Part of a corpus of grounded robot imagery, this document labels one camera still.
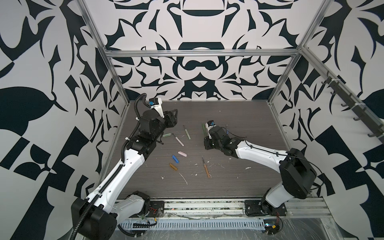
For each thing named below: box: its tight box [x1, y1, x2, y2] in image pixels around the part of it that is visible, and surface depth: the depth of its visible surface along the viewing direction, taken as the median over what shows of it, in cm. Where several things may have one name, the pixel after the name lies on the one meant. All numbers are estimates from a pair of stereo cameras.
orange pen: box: [201, 157, 212, 178], surface depth 88 cm
